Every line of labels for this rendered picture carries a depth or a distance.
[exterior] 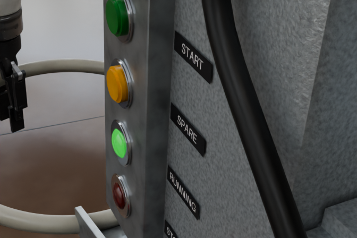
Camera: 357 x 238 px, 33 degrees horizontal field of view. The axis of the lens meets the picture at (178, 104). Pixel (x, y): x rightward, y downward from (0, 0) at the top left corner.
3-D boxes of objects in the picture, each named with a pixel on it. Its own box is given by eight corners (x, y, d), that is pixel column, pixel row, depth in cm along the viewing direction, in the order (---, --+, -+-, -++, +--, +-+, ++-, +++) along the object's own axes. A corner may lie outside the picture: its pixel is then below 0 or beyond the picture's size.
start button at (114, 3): (134, 41, 39) (134, 3, 38) (119, 43, 39) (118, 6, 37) (119, 25, 41) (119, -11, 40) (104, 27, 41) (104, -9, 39)
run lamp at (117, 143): (136, 162, 45) (137, 135, 43) (119, 167, 44) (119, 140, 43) (124, 144, 46) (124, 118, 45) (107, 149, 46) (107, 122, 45)
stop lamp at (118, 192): (135, 213, 47) (136, 190, 46) (119, 218, 47) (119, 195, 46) (124, 195, 49) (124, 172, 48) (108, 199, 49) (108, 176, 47)
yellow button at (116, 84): (133, 107, 42) (133, 74, 40) (119, 110, 41) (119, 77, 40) (119, 89, 44) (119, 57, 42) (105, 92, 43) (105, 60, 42)
